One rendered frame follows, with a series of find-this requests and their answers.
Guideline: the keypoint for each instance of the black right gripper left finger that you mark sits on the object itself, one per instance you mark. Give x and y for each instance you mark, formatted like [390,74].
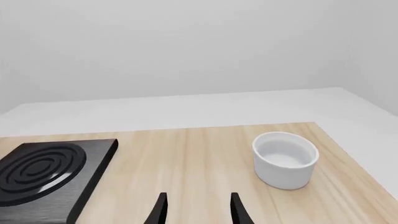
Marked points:
[159,212]

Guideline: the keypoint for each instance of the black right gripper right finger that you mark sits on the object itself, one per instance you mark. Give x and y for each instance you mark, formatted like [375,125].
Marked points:
[239,212]

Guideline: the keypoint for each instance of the white round bowl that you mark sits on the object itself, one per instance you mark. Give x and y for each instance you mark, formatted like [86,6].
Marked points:
[284,161]

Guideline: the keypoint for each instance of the flat black stove plate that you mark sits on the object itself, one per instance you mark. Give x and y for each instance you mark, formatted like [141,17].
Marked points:
[46,172]

